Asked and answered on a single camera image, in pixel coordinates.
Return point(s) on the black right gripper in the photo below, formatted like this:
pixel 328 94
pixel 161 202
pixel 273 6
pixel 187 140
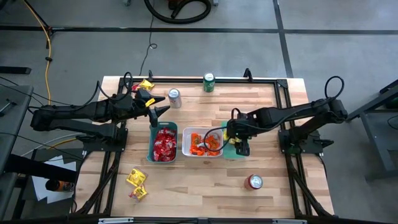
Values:
pixel 242 130

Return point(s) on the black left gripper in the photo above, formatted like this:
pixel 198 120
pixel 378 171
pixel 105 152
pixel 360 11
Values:
pixel 135 107

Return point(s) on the orange candy packet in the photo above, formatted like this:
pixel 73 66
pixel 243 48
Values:
pixel 213 142
pixel 213 152
pixel 196 151
pixel 196 139

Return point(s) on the red candy packet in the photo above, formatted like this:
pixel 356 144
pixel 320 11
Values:
pixel 136 87
pixel 170 145
pixel 158 145
pixel 133 196
pixel 168 132
pixel 161 156

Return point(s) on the dark teal plastic bin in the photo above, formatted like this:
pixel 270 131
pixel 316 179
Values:
pixel 149 140

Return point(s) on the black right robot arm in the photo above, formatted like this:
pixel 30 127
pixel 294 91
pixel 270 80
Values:
pixel 295 112

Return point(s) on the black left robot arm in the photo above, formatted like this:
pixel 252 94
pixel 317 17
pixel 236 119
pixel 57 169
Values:
pixel 77 112

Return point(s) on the silver soda can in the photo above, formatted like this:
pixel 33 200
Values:
pixel 174 98

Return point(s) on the translucent aqua plastic bin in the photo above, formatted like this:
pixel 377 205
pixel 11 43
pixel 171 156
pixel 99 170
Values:
pixel 230 153

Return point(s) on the white plastic bin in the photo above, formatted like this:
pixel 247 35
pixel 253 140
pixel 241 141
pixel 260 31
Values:
pixel 185 137

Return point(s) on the red soda can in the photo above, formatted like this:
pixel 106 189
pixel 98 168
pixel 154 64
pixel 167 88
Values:
pixel 253 182

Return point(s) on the green soda can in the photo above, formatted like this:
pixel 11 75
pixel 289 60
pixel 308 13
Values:
pixel 209 82

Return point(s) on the dark orange bottle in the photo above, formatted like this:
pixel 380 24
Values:
pixel 59 185

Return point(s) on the black side table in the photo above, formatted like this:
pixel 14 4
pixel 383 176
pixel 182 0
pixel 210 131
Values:
pixel 376 146

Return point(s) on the black flat bar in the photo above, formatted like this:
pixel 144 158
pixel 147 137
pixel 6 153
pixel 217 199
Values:
pixel 15 70

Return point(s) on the white paper sheet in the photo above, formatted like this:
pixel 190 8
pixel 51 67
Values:
pixel 40 189

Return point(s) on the grey side table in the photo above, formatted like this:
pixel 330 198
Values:
pixel 12 124

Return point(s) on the black aluminium table frame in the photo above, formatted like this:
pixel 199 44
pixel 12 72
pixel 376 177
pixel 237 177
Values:
pixel 199 80

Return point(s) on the silver aluminium bracket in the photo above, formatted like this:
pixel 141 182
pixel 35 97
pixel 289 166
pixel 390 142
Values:
pixel 289 221
pixel 116 220

